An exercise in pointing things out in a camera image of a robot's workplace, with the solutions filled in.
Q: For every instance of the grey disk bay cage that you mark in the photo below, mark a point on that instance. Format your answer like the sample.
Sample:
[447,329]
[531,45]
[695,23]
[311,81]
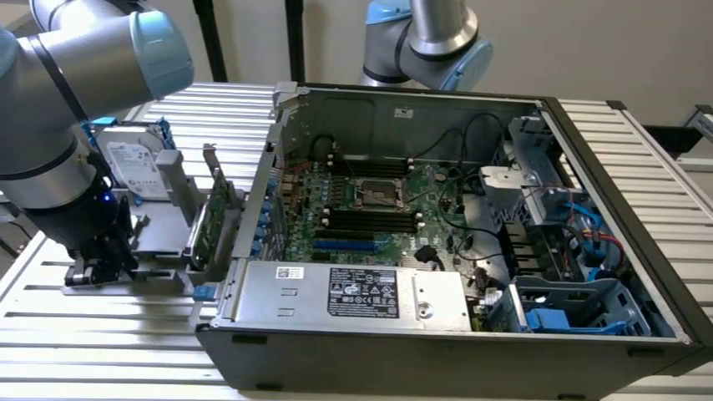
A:
[574,303]

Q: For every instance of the silver power supply unit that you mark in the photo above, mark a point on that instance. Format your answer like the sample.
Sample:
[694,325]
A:
[351,294]

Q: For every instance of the black open PC case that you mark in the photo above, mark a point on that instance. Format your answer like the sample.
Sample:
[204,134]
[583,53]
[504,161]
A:
[446,267]

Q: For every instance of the green motherboard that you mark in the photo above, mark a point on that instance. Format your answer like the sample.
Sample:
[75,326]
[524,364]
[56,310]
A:
[362,217]

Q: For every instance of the green graphics card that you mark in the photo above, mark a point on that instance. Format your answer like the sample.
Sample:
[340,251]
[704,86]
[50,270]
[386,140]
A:
[215,217]

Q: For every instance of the aluminium frame profile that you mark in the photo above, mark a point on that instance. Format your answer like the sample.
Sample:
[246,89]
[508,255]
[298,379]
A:
[696,138]

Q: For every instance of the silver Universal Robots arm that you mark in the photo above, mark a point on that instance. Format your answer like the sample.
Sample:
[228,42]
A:
[72,83]

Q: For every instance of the black stand pole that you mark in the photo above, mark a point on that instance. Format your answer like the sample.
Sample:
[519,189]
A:
[212,39]
[295,39]

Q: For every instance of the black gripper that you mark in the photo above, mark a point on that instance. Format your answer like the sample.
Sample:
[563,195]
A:
[92,234]

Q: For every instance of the grey parts rack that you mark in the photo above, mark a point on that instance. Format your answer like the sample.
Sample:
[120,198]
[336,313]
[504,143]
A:
[167,234]

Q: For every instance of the black RAM slot bank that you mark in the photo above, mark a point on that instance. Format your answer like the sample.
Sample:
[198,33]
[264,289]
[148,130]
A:
[371,220]
[371,167]

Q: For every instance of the grey metal drive bracket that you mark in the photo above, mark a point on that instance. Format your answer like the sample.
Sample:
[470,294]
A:
[535,167]

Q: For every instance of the blue expansion slot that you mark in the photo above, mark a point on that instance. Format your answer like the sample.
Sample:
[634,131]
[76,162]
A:
[344,244]

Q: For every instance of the silver hard disk drive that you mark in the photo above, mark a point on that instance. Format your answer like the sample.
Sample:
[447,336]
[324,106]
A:
[134,163]

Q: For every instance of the CPU socket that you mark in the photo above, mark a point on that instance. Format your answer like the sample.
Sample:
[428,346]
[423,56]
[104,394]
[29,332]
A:
[379,190]

